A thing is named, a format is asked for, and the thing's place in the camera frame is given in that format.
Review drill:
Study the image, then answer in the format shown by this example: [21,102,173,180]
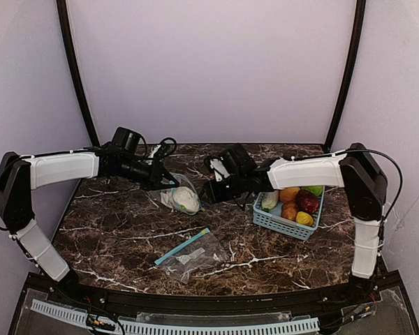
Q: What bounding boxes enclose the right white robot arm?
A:
[202,142,395,279]

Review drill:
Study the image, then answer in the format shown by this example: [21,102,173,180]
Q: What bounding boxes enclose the right black frame post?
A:
[323,0,367,152]

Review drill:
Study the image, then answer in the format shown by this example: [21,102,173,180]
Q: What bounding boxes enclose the black frame post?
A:
[323,0,367,152]
[56,0,100,146]

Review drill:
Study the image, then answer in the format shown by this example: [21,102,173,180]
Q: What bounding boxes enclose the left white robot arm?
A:
[0,127,179,285]

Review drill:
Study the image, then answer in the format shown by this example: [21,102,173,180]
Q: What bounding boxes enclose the white slotted cable duct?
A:
[30,299,320,334]

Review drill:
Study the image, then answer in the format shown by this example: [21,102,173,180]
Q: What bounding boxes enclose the left black frame post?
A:
[56,0,100,146]

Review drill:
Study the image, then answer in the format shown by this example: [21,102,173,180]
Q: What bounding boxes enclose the clear zip bag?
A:
[154,228,228,284]
[147,173,203,215]

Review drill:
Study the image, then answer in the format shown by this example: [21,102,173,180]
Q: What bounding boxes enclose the light blue plastic basket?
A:
[253,186,325,241]

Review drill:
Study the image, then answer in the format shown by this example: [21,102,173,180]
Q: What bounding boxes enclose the dark red pomegranate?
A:
[295,189,320,215]

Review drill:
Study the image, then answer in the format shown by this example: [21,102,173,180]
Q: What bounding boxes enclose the green apple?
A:
[301,186,324,197]

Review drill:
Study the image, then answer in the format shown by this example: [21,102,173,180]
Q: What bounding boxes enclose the white cauliflower toy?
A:
[160,186,200,215]

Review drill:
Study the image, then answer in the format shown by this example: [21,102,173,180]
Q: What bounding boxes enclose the yellow lemon toy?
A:
[295,211,314,227]

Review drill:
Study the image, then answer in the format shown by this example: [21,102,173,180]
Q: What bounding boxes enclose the orange fruit toy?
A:
[279,187,300,203]

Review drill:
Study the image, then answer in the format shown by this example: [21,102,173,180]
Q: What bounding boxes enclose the white green cabbage toy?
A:
[261,190,280,212]

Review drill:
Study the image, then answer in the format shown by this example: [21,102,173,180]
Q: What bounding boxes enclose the orange brown potato toy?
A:
[281,202,299,222]

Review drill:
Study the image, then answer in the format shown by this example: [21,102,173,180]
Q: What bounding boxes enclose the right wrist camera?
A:
[204,156,230,182]

